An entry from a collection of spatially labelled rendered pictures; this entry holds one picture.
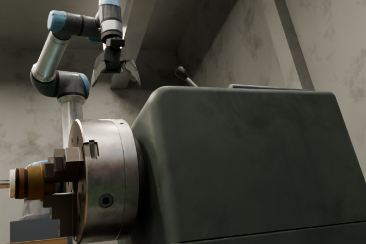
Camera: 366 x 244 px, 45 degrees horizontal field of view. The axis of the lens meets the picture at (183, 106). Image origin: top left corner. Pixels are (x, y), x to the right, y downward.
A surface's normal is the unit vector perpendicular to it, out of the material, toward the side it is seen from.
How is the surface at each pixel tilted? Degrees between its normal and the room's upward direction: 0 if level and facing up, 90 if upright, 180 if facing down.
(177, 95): 90
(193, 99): 90
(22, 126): 90
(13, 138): 90
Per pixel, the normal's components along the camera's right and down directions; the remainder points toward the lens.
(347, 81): -0.95, 0.03
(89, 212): 0.36, 0.32
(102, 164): 0.37, -0.37
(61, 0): 0.17, 0.89
